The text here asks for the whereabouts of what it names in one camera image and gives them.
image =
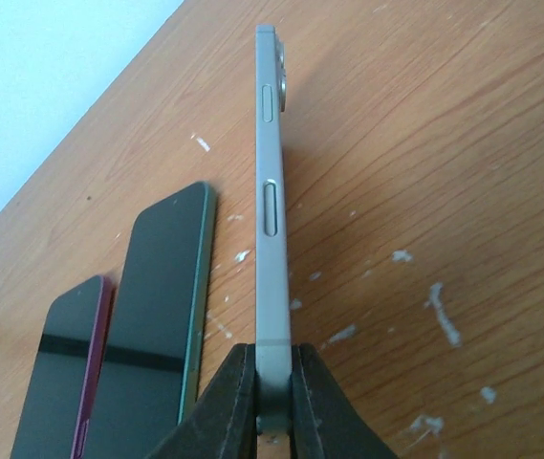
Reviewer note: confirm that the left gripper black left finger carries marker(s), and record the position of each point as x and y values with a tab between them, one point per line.
222	422

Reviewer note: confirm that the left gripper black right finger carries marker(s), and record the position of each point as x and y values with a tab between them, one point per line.
324	423

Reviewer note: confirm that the black phone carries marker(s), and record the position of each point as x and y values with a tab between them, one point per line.
150	373

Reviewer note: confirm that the phone with maroon edge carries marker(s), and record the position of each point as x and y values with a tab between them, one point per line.
56	414

